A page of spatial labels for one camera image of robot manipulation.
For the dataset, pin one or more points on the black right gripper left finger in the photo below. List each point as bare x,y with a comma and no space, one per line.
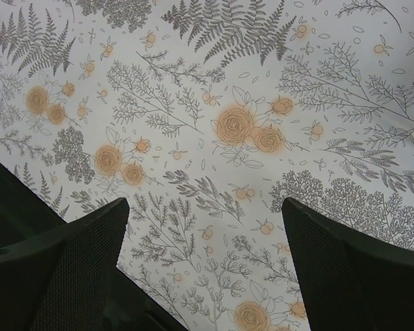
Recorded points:
61,279

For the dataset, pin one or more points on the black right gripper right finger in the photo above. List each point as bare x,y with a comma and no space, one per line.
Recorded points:
348,280

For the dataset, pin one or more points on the floral patterned table mat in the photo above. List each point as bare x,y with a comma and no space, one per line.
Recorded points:
205,115

